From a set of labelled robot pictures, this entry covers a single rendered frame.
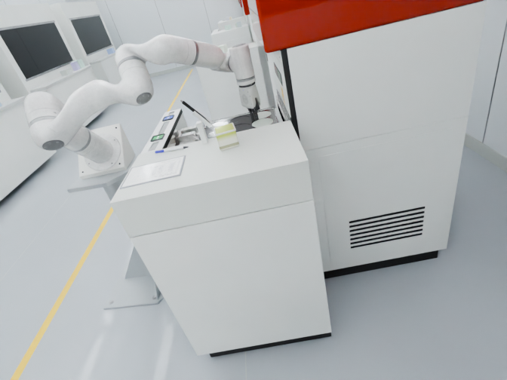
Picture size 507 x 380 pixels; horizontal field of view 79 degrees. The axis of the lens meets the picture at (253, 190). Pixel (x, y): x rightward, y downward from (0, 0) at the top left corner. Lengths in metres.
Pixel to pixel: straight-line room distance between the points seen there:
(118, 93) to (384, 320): 1.50
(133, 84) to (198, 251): 0.63
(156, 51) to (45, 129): 0.49
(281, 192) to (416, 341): 0.98
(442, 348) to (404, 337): 0.15
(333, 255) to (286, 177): 0.82
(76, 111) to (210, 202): 0.63
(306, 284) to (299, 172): 0.51
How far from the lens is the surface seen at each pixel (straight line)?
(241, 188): 0.95
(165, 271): 1.21
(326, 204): 1.47
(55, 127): 1.34
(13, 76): 5.82
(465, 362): 1.66
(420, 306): 1.77
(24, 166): 4.86
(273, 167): 0.93
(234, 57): 1.41
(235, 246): 1.10
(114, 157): 1.66
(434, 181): 1.61
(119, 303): 2.17
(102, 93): 1.28
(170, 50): 1.19
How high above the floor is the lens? 1.41
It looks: 32 degrees down
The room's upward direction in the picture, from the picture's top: 15 degrees counter-clockwise
